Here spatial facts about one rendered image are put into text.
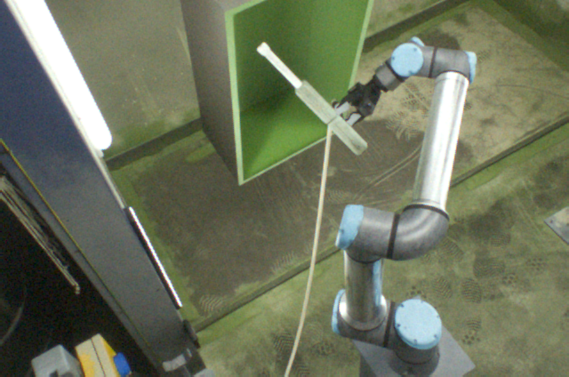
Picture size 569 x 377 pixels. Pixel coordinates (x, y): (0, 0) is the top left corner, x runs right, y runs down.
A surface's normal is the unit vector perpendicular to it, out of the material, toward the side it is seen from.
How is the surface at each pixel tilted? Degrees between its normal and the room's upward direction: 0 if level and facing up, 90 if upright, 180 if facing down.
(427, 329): 5
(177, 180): 0
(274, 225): 0
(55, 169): 90
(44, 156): 90
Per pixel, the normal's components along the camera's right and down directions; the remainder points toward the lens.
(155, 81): 0.38, 0.24
